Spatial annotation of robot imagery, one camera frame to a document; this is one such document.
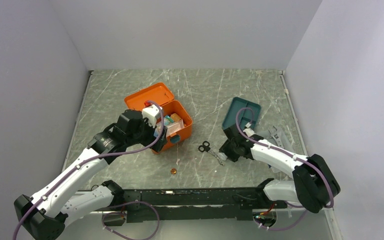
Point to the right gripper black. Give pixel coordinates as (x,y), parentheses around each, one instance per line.
(225,149)

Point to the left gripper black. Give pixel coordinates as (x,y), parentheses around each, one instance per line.
(157,145)

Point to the black handled scissors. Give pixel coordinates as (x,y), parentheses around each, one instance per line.
(206,147)

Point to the white gauze pack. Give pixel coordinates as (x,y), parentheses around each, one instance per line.
(171,128)

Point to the small teal bandage pack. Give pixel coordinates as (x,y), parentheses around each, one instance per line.
(168,121)

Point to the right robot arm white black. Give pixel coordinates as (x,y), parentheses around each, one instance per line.
(312,185)

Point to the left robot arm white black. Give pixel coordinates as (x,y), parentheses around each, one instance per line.
(46,213)

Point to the teal plastic tray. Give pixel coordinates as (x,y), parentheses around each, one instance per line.
(248,111)

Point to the clear plastic case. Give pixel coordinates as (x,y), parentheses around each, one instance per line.
(275,135)

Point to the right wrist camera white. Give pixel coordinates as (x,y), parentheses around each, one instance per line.
(248,130)

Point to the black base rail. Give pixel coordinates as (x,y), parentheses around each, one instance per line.
(238,203)

